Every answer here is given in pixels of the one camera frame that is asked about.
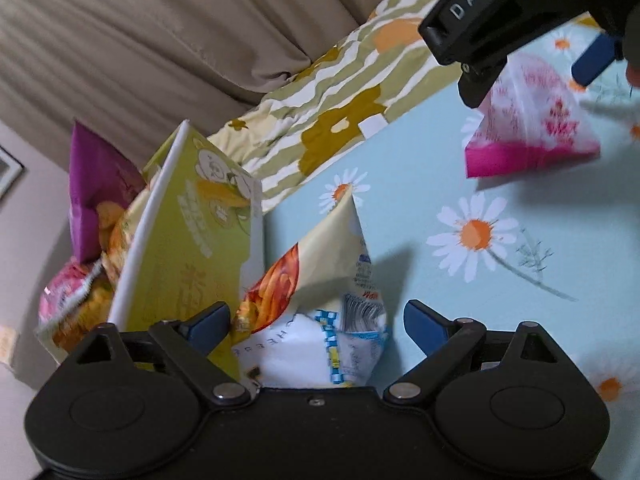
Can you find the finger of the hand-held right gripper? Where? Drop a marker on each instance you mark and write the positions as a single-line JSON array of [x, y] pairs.
[[597, 60], [477, 82]]

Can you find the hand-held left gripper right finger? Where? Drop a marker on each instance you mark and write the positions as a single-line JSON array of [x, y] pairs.
[[425, 325]]

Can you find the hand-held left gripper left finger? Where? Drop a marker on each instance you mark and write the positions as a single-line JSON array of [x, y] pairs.
[[207, 325]]

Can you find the pink and white snack bag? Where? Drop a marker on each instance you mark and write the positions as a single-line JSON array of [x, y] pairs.
[[530, 125]]

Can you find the yellow-green cardboard box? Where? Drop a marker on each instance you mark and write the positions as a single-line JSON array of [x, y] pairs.
[[190, 240]]

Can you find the cream orange snack packet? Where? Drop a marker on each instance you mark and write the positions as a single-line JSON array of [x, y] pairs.
[[320, 310]]

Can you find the orange and white snack bag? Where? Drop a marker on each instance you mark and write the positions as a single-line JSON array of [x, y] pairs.
[[122, 240]]

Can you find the pink orange snack packet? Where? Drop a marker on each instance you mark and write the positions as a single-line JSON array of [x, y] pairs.
[[65, 295]]

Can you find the purple snack bag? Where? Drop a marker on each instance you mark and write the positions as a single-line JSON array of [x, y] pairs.
[[95, 185]]

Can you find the light blue daisy tablecloth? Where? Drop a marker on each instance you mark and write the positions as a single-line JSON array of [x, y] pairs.
[[425, 160]]

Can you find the green striped floral blanket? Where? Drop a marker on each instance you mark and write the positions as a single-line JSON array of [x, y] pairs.
[[320, 110]]

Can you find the beige curtain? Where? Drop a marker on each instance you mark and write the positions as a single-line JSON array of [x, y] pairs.
[[150, 25]]

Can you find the framed wall picture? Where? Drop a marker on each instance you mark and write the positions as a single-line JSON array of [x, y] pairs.
[[7, 172]]

